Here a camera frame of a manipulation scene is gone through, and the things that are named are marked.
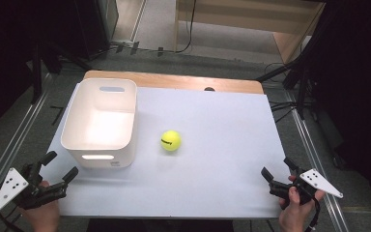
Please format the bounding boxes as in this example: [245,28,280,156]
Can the person's left hand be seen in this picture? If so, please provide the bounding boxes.
[18,180,61,232]

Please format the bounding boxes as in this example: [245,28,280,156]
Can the light wooden cabinet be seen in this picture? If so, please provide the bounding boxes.
[173,0,327,65]

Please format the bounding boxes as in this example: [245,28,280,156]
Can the white table mat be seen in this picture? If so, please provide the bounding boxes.
[40,83,293,220]

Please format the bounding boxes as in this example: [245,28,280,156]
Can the black floor cables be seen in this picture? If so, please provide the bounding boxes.
[264,62,307,124]

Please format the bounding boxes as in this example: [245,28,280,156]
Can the person's right hand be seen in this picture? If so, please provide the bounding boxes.
[278,175,327,232]

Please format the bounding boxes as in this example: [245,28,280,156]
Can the dark cabinet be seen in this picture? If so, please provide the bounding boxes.
[71,0,120,62]

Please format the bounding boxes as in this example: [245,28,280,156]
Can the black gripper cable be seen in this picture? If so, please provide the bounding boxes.
[303,196,322,232]

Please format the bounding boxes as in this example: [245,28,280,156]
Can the person's dark trousers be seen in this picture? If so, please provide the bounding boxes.
[86,218,237,232]

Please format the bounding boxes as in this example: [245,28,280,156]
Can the black hanging cable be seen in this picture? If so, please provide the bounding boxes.
[173,0,198,54]

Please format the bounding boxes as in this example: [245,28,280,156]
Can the yellow tennis ball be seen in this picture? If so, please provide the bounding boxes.
[159,130,183,153]

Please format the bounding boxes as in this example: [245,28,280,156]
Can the black metal stand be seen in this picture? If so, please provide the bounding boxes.
[255,18,328,121]
[28,40,93,105]

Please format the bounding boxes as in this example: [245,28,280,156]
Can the white plastic storage bin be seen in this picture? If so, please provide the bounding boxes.
[60,77,138,169]

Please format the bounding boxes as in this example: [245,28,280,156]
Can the metal floor rail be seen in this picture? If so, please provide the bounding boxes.
[283,90,351,232]
[0,73,52,212]

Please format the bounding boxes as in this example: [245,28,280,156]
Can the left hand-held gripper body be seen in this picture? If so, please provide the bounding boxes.
[0,162,70,216]

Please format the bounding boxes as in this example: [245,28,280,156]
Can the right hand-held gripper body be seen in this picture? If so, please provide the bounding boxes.
[269,167,344,207]

